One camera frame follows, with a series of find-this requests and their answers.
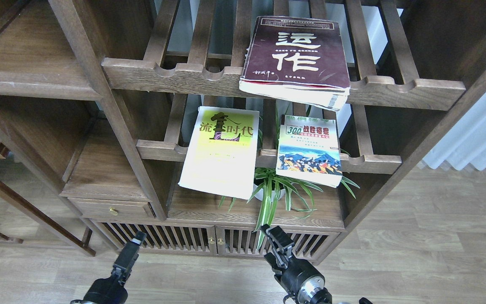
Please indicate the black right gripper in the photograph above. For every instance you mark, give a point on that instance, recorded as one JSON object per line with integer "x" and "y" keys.
{"x": 300, "y": 279}

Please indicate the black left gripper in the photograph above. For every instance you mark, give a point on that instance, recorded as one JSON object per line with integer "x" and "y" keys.
{"x": 111, "y": 290}

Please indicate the green blue illustrated book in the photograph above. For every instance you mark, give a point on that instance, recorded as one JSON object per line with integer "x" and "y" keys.
{"x": 308, "y": 149}

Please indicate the right slatted cabinet door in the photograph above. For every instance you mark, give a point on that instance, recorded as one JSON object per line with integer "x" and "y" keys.
{"x": 244, "y": 242}

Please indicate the slatted cabinet door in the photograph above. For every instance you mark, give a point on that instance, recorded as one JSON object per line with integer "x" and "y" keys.
{"x": 176, "y": 239}
{"x": 244, "y": 242}

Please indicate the left slatted cabinet door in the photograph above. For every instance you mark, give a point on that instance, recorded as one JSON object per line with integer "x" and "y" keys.
{"x": 176, "y": 239}

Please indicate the white plant pot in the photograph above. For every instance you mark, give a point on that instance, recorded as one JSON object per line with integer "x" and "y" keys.
{"x": 278, "y": 193}

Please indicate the wooden drawer brass knob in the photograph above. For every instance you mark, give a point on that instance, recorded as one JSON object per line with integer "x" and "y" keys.
{"x": 97, "y": 208}

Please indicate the yellow white book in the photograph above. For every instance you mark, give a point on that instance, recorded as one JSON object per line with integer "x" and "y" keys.
{"x": 221, "y": 155}

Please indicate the dark wooden side furniture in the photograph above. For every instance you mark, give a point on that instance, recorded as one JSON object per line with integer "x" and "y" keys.
{"x": 23, "y": 205}

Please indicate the dark wooden bookshelf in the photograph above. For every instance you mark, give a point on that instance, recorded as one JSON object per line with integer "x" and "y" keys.
{"x": 93, "y": 94}

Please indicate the maroon thick book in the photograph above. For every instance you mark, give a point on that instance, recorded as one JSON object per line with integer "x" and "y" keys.
{"x": 299, "y": 60}

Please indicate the white curtain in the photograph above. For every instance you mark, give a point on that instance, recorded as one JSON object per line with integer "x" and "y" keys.
{"x": 465, "y": 143}

